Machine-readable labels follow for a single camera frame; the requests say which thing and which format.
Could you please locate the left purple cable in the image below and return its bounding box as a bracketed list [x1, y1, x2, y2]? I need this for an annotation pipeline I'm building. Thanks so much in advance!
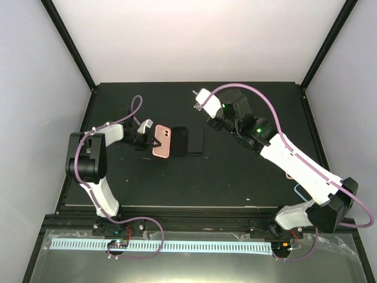
[75, 94, 145, 228]

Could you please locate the purple cable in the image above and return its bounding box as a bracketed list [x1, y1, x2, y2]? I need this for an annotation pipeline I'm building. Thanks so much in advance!
[75, 94, 145, 228]
[201, 83, 375, 228]

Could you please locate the white slotted cable duct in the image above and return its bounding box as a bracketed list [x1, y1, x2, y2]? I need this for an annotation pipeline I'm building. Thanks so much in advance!
[49, 238, 272, 255]

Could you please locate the black phone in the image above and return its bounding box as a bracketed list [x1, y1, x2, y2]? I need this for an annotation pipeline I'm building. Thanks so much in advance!
[170, 127, 188, 157]

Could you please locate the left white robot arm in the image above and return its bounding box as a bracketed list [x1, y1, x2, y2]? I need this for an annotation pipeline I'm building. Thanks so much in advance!
[65, 119, 162, 235]

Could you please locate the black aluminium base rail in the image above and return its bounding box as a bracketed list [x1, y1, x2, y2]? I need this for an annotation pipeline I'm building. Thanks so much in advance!
[55, 205, 357, 236]

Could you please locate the right black frame post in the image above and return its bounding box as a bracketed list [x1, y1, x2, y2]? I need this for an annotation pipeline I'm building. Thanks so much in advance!
[297, 0, 359, 98]

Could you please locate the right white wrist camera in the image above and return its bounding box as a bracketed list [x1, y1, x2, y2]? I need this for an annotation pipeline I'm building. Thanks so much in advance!
[193, 88, 221, 119]

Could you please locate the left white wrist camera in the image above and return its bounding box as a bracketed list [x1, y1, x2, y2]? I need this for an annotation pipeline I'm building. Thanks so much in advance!
[137, 119, 153, 134]

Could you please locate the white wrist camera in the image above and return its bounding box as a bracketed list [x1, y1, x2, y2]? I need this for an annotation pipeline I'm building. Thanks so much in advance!
[193, 88, 221, 119]
[137, 119, 153, 134]

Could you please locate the right small circuit board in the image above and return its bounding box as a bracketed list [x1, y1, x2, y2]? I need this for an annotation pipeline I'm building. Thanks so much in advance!
[271, 242, 296, 252]

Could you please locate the black frame post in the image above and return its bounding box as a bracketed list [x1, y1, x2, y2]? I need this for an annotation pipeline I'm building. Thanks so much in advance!
[41, 0, 97, 94]
[297, 0, 359, 98]

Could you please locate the left small circuit board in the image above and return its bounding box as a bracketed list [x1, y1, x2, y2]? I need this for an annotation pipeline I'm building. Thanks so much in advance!
[107, 239, 129, 249]

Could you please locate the small circuit board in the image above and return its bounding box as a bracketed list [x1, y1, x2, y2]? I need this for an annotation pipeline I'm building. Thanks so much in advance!
[271, 242, 296, 252]
[107, 239, 129, 249]

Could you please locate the left black frame post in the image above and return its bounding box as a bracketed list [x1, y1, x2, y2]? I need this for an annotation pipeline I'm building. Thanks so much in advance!
[41, 0, 97, 94]

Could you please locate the blue cased phone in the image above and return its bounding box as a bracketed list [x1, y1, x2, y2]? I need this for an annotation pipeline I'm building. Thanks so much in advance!
[293, 184, 312, 202]

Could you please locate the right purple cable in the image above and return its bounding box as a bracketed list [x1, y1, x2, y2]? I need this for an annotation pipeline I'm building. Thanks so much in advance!
[201, 83, 375, 228]

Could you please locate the middle pink cased phone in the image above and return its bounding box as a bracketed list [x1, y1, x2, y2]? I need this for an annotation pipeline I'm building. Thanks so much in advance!
[286, 173, 294, 180]

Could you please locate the pink phone case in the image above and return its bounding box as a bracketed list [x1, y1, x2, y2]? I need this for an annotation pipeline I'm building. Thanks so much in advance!
[152, 124, 171, 159]

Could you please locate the black phone case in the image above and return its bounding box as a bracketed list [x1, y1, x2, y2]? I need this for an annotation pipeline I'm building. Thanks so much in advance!
[187, 128, 204, 155]

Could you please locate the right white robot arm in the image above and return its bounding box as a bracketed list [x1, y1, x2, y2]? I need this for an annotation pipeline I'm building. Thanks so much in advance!
[196, 88, 358, 238]

